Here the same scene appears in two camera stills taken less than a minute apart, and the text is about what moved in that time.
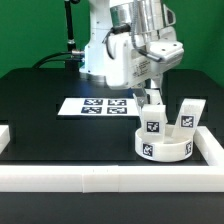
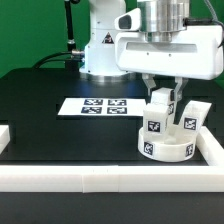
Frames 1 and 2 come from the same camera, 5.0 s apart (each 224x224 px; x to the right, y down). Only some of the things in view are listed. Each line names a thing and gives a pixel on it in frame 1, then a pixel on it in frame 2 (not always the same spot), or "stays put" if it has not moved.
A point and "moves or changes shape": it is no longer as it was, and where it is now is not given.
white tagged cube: [154, 122] moves or changes shape
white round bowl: [162, 147] moves or changes shape
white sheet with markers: [98, 106] stays put
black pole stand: [71, 64] stays put
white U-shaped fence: [119, 178] stays put
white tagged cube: [187, 119] moves or changes shape
